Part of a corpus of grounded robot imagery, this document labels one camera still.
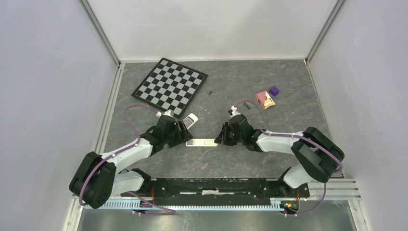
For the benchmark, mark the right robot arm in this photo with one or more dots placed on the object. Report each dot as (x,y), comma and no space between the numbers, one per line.
(317,155)

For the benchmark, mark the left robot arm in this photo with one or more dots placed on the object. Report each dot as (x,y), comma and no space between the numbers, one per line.
(99,176)

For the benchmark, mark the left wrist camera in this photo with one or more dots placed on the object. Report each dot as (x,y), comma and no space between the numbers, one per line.
(169,114)

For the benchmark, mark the long white remote control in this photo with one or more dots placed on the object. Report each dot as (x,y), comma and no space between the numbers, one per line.
(201,143)

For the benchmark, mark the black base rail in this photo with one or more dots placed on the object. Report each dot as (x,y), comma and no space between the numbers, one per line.
(219,191)

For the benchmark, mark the short white remote control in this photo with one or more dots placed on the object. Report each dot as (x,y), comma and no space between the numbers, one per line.
(190,120)

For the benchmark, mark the black and grey chessboard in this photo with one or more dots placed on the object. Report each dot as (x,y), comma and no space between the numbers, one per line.
(170,86)

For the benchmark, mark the purple cube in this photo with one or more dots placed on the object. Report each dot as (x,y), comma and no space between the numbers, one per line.
(274,91)

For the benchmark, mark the white slotted cable duct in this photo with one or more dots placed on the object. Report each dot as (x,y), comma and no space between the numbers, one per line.
(136,204)

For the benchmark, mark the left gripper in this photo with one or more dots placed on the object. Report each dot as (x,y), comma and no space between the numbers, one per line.
(182,136)

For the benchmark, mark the red and yellow block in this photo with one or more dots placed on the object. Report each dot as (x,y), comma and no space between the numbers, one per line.
(265,99)

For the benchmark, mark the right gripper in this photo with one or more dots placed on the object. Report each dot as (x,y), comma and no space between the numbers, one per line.
(222,138)

